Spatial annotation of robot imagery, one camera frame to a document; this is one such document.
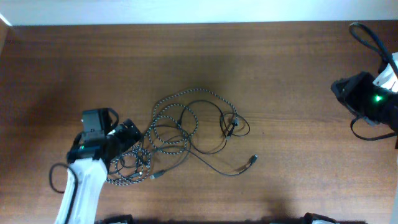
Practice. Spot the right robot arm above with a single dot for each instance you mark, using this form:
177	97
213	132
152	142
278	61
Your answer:
386	109

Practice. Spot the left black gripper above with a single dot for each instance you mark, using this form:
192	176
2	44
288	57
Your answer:
125	134

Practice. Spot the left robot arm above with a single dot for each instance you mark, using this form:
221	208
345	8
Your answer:
102	140

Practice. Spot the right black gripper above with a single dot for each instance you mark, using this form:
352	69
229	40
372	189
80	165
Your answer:
347	93

